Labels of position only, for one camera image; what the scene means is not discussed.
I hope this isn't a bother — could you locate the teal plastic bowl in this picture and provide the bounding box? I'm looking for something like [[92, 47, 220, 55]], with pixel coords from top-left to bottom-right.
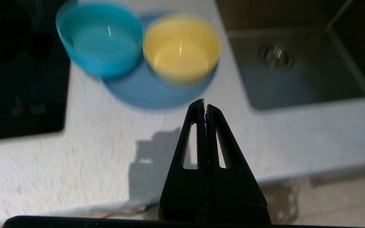
[[56, 3, 144, 80]]

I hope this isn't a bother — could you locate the stainless steel sink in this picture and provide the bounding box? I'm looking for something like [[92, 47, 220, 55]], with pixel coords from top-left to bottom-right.
[[216, 0, 365, 111]]

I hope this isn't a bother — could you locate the round metal sink drain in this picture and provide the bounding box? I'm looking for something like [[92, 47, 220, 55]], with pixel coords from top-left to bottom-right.
[[259, 45, 294, 69]]

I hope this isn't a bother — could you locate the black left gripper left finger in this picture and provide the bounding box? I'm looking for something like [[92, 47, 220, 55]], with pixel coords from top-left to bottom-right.
[[159, 99, 211, 222]]

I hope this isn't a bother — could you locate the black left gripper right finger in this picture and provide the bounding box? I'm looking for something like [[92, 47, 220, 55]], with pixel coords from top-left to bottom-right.
[[206, 104, 271, 224]]

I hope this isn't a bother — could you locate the blue-grey plate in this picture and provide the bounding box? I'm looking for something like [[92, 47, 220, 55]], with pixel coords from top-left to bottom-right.
[[102, 14, 220, 110]]

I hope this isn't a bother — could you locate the black induction cooktop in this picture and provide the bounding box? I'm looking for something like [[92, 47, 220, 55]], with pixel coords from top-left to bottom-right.
[[0, 0, 72, 142]]

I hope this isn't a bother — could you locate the yellow plastic bowl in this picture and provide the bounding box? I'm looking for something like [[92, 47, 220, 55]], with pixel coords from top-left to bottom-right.
[[143, 14, 222, 86]]

